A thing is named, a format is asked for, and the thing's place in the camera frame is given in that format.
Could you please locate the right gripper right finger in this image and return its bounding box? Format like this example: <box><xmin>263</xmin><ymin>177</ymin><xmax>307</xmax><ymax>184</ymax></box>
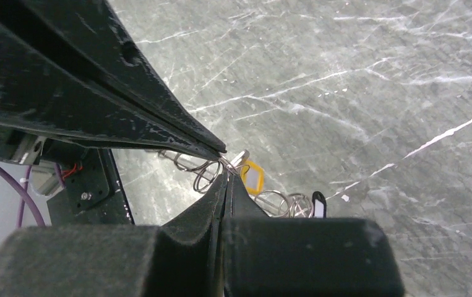
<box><xmin>222</xmin><ymin>176</ymin><xmax>405</xmax><ymax>296</ymax></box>

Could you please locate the black key tag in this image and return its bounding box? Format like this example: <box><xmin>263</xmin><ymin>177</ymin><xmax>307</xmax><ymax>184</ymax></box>
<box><xmin>312</xmin><ymin>191</ymin><xmax>327</xmax><ymax>218</ymax></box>

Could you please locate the key with yellow tag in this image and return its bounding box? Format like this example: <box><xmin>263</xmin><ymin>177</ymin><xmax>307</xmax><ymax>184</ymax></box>
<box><xmin>231</xmin><ymin>150</ymin><xmax>265</xmax><ymax>196</ymax></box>

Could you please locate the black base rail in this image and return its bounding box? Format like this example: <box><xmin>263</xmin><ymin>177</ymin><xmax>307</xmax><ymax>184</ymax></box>
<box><xmin>47</xmin><ymin>149</ymin><xmax>134</xmax><ymax>226</ymax></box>

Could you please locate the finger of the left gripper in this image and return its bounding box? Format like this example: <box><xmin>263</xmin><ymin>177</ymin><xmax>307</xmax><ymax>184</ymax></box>
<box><xmin>22</xmin><ymin>1</ymin><xmax>226</xmax><ymax>154</ymax></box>
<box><xmin>0</xmin><ymin>10</ymin><xmax>221</xmax><ymax>160</ymax></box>

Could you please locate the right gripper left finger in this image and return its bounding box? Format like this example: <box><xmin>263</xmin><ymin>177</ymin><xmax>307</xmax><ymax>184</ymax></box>
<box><xmin>0</xmin><ymin>173</ymin><xmax>228</xmax><ymax>296</ymax></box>

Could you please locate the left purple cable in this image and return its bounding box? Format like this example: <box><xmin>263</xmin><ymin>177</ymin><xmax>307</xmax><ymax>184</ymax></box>
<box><xmin>0</xmin><ymin>150</ymin><xmax>47</xmax><ymax>228</ymax></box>

